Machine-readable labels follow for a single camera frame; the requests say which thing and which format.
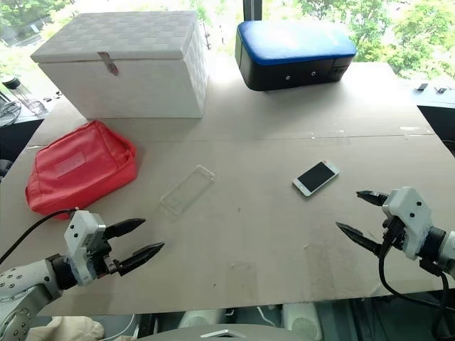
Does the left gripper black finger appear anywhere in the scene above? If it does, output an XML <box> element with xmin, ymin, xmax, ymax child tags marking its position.
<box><xmin>105</xmin><ymin>217</ymin><xmax>147</xmax><ymax>247</ymax></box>
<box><xmin>117</xmin><ymin>242</ymin><xmax>166</xmax><ymax>276</ymax></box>

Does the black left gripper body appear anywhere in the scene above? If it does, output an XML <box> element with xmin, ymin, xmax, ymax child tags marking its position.
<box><xmin>85</xmin><ymin>229</ymin><xmax>121</xmax><ymax>280</ymax></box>

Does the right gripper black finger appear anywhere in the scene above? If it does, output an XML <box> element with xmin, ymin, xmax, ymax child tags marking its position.
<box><xmin>335</xmin><ymin>222</ymin><xmax>387</xmax><ymax>255</ymax></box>
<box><xmin>355</xmin><ymin>190</ymin><xmax>390</xmax><ymax>207</ymax></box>

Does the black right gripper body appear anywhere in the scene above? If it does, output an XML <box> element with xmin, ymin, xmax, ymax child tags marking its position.
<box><xmin>380</xmin><ymin>216</ymin><xmax>408</xmax><ymax>255</ymax></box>

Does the white smartphone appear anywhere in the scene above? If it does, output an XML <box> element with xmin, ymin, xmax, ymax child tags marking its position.
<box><xmin>291</xmin><ymin>160</ymin><xmax>341</xmax><ymax>197</ymax></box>

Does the clear plastic phone case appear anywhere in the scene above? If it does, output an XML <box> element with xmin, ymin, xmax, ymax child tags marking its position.
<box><xmin>159</xmin><ymin>164</ymin><xmax>217</xmax><ymax>223</ymax></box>

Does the blue and black padded case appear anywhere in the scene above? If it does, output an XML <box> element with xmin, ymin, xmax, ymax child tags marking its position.
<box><xmin>234</xmin><ymin>19</ymin><xmax>358</xmax><ymax>92</ymax></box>

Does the beige crumpled cloth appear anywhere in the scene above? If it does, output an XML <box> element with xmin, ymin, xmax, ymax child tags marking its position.
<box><xmin>26</xmin><ymin>315</ymin><xmax>106</xmax><ymax>341</ymax></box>

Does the red fabric pouch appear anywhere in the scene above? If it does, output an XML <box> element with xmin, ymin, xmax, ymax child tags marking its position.
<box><xmin>24</xmin><ymin>119</ymin><xmax>138</xmax><ymax>217</ymax></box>

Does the white rounded shell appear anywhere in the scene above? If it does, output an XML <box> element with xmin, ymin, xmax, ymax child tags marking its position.
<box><xmin>177</xmin><ymin>308</ymin><xmax>228</xmax><ymax>330</ymax></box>
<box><xmin>282</xmin><ymin>303</ymin><xmax>323</xmax><ymax>341</ymax></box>

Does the grey side desk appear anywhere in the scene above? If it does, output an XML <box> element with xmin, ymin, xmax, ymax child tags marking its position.
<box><xmin>401</xmin><ymin>77</ymin><xmax>455</xmax><ymax>157</ymax></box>

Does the white woven storage box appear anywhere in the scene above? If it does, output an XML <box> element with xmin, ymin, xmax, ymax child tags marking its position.
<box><xmin>30</xmin><ymin>9</ymin><xmax>210</xmax><ymax>120</ymax></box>

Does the clear bottle with black lid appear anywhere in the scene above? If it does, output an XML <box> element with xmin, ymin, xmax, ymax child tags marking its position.
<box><xmin>1</xmin><ymin>76</ymin><xmax>36</xmax><ymax>114</ymax></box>

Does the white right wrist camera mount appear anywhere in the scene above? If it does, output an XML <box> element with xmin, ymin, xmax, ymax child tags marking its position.
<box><xmin>382</xmin><ymin>186</ymin><xmax>433</xmax><ymax>262</ymax></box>

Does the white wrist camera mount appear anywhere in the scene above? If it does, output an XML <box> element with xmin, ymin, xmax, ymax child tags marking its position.
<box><xmin>382</xmin><ymin>186</ymin><xmax>433</xmax><ymax>262</ymax></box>
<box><xmin>63</xmin><ymin>210</ymin><xmax>107</xmax><ymax>287</ymax></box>

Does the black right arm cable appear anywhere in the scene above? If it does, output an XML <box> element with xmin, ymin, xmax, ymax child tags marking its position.
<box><xmin>377</xmin><ymin>218</ymin><xmax>455</xmax><ymax>341</ymax></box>

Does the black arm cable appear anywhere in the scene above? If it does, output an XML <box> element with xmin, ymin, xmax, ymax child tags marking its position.
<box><xmin>377</xmin><ymin>218</ymin><xmax>455</xmax><ymax>341</ymax></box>
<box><xmin>0</xmin><ymin>208</ymin><xmax>80</xmax><ymax>266</ymax></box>

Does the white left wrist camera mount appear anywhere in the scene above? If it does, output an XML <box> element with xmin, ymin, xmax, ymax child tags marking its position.
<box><xmin>63</xmin><ymin>210</ymin><xmax>107</xmax><ymax>287</ymax></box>

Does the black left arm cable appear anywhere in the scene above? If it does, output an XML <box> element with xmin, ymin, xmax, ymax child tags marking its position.
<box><xmin>0</xmin><ymin>208</ymin><xmax>80</xmax><ymax>266</ymax></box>

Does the dark window frame post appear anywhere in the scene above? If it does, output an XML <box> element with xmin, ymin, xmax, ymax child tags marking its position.
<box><xmin>242</xmin><ymin>0</ymin><xmax>263</xmax><ymax>23</ymax></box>

